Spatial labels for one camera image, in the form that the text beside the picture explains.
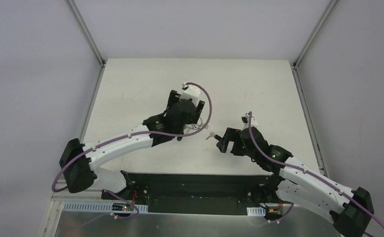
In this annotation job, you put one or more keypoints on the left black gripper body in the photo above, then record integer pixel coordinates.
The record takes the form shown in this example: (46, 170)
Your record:
(199, 106)

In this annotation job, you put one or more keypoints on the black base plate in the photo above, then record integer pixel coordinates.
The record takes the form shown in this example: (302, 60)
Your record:
(201, 193)

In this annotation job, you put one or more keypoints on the white cable duct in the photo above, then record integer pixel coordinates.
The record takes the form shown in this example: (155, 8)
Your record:
(256, 211)
(103, 207)

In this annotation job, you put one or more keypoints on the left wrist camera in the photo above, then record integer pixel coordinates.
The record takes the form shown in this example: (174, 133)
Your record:
(190, 92)

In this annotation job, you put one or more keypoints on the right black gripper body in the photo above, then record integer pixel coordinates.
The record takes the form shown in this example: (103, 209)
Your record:
(230, 140)

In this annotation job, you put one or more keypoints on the right aluminium frame post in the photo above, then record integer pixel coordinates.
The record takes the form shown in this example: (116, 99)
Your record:
(316, 31)

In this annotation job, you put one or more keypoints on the left aluminium frame post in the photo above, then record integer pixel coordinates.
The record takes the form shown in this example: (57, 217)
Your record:
(71, 4)

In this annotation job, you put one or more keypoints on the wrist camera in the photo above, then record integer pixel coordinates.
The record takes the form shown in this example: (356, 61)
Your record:
(246, 119)
(190, 92)

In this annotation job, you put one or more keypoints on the silver keyring with keys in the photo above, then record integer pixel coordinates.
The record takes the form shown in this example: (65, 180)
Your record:
(191, 128)

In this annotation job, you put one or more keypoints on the left white cable duct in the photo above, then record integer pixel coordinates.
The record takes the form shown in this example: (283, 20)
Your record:
(103, 207)

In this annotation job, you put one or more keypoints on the aluminium frame post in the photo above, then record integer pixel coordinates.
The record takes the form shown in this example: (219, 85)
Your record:
(316, 31)
(71, 4)

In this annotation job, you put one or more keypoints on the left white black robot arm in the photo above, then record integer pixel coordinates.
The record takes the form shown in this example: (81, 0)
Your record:
(81, 164)

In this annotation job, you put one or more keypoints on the key with black tag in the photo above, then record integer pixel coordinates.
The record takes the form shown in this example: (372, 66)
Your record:
(212, 135)

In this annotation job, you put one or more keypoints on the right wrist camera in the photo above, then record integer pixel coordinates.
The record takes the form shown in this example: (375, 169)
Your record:
(246, 119)

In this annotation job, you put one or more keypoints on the right white cable duct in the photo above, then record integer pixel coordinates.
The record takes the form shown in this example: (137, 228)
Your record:
(256, 211)

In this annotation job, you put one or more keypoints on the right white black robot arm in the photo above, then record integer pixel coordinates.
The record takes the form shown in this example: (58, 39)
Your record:
(347, 209)

